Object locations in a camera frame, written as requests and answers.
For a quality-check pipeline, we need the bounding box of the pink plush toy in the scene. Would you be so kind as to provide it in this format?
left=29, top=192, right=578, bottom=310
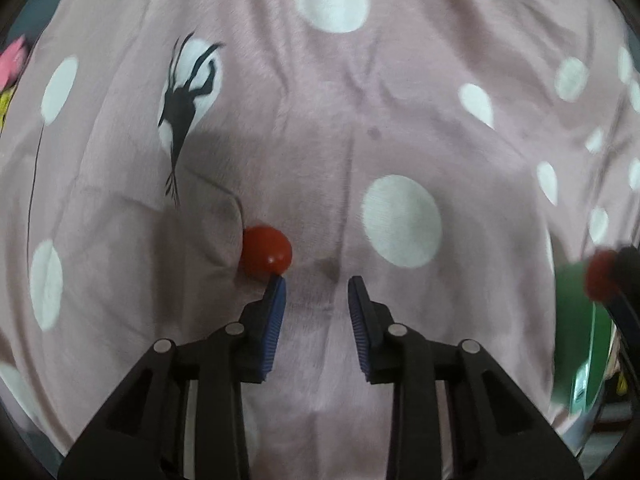
left=0, top=36, right=29, bottom=90

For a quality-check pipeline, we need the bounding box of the red tomato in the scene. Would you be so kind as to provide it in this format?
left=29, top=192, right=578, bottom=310
left=585, top=249, right=620, bottom=304
left=239, top=226, right=293, bottom=281

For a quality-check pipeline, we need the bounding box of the pink polka dot cloth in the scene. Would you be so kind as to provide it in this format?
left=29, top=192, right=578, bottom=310
left=1, top=0, right=639, bottom=479

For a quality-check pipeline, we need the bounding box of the green plastic bowl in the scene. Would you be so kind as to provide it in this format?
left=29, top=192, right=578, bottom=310
left=549, top=258, right=615, bottom=413

